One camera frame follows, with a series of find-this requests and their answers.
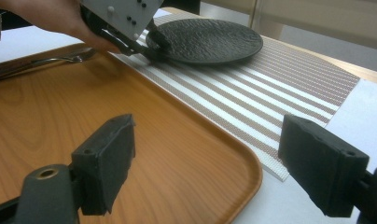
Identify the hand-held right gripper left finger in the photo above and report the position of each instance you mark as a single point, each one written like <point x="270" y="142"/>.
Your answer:
<point x="105" y="165"/>

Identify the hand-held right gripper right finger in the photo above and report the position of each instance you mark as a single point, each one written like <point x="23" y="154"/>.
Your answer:
<point x="323" y="168"/>

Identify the dark grey textured plate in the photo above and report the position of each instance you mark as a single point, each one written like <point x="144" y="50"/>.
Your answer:
<point x="208" y="40"/>

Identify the brown wooden tray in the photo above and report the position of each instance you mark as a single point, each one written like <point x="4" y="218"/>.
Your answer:
<point x="161" y="155"/>

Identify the striped placemat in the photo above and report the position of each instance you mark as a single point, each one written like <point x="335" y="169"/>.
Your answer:
<point x="239" y="93"/>

